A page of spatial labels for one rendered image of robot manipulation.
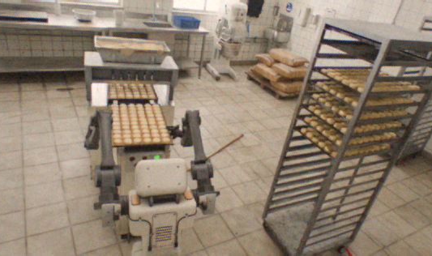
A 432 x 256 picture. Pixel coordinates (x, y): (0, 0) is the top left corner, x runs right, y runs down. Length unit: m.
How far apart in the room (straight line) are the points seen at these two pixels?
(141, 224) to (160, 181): 0.19
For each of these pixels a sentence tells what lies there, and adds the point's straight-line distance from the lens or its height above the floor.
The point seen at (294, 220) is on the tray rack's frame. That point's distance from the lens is 2.89.
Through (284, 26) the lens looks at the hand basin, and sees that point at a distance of 7.06.
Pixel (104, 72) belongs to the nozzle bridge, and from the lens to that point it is 2.67.
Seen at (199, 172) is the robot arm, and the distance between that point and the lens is 1.50.
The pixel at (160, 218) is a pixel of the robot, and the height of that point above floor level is 1.06.
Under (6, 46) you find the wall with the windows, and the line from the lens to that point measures 5.84.
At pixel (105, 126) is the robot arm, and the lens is 1.59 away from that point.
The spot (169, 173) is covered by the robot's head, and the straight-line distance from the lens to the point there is 1.32.
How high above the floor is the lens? 2.04
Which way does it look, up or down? 29 degrees down
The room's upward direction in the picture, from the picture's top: 10 degrees clockwise
